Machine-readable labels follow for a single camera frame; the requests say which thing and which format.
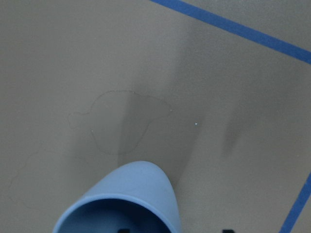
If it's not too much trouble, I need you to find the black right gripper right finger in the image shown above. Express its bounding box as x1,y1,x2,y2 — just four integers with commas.
222,229,235,233

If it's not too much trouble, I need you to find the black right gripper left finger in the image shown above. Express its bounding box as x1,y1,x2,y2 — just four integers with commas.
117,228,131,233

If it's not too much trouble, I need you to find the light blue plastic cup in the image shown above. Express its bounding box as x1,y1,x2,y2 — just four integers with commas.
53,161,182,233

